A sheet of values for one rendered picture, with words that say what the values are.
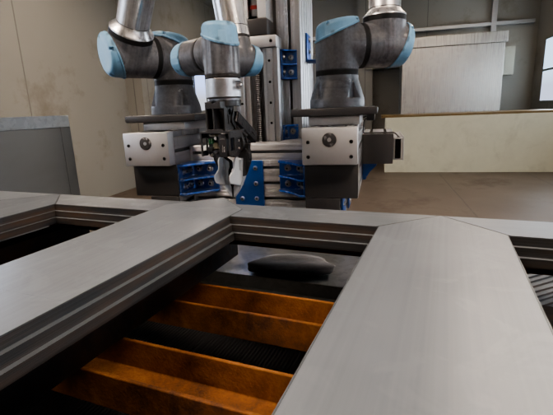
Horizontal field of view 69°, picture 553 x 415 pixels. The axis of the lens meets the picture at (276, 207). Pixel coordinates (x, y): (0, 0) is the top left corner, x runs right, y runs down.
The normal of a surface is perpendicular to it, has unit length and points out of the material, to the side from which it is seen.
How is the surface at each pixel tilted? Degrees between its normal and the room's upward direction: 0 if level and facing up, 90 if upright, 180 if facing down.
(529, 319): 0
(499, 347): 0
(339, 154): 90
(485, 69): 90
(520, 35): 90
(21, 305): 0
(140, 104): 90
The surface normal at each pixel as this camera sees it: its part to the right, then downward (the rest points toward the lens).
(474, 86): -0.24, 0.24
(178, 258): 0.92, 0.05
